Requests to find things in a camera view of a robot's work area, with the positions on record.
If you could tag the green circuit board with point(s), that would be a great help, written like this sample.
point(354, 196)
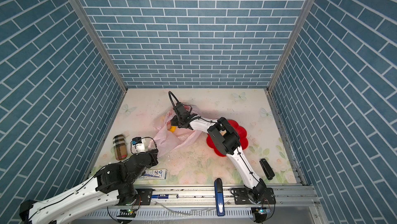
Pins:
point(260, 210)
point(127, 213)

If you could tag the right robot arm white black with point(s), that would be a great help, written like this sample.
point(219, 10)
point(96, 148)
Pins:
point(252, 181)

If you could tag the green circuit board right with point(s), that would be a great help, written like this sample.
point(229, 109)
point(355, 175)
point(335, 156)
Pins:
point(260, 210)

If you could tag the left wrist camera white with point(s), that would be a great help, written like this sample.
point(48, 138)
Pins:
point(137, 145)

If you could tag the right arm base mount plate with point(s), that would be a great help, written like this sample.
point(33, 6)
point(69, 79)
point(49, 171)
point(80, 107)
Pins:
point(241, 197)

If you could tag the plaid brown cylinder case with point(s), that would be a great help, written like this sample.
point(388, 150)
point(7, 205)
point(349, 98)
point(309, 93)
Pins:
point(119, 147)

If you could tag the green circuit board left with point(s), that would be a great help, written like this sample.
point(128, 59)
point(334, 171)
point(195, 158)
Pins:
point(127, 213)

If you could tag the black remote-like object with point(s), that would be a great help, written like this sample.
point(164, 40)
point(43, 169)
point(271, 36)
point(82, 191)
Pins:
point(267, 169)

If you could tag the pink plastic fruit bag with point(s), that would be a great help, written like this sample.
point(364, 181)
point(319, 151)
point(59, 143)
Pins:
point(167, 141)

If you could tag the toothpaste box white blue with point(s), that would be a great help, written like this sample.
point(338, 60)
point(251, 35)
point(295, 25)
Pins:
point(154, 174)

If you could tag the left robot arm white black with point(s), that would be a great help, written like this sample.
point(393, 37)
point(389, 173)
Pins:
point(111, 185)

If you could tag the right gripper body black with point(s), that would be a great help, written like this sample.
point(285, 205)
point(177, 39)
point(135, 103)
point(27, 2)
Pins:
point(177, 121)

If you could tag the blue black stapler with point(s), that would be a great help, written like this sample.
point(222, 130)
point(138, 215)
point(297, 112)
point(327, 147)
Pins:
point(218, 185)

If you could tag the aluminium front rail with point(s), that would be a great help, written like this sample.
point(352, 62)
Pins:
point(200, 197)

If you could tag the red flower-shaped plate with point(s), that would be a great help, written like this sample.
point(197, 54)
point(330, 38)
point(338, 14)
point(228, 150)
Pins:
point(242, 137)

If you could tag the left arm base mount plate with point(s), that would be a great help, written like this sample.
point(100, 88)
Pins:
point(144, 196)

